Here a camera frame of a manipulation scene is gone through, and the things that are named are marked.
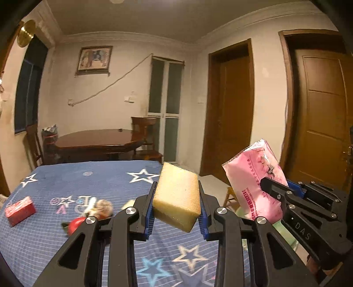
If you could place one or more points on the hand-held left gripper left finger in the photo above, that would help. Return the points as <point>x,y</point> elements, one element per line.
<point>147,223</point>

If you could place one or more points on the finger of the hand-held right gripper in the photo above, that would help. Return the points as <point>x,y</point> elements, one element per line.
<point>296,187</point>
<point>275,190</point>

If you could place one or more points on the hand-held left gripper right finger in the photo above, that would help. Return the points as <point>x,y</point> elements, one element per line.
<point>203,220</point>

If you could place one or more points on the pink tissue packet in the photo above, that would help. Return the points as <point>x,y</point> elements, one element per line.
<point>251,176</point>

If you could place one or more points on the yellow sponge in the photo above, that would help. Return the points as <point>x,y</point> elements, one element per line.
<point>176,196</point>

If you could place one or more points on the small wooden stool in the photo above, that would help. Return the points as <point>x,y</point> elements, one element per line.
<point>230,196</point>

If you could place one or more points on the light green plastic bag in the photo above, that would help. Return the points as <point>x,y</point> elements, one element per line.
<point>245,214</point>

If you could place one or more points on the doll with gold wrapper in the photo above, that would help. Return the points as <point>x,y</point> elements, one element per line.
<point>100,207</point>

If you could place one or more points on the red apple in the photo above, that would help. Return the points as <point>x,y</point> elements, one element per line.
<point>75,226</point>

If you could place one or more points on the brown wooden door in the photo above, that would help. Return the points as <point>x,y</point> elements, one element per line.
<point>234,110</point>
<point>322,110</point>

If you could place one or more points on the wooden chair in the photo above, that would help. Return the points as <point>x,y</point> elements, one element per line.
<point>34,143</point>
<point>146,129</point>

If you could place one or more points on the blue star tablecloth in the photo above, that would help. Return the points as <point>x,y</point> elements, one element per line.
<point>55,248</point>

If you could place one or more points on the dark wooden table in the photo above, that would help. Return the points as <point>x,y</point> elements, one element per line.
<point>96,139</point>

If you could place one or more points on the frosted glass door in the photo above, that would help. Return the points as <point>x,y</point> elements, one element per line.
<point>165,110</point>

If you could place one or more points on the black bin bag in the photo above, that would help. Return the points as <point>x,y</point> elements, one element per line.
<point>49,143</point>

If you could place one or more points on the red tissue box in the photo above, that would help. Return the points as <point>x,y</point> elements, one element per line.
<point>19,211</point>

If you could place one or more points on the dark window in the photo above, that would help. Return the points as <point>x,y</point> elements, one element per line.
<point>30,91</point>

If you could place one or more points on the white wall switch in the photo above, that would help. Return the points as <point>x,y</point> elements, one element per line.
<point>128,98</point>

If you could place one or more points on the framed wall picture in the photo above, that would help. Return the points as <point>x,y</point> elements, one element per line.
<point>94,60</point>

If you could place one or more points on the round gold wall plate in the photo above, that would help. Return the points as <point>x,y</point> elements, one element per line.
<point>26,33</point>

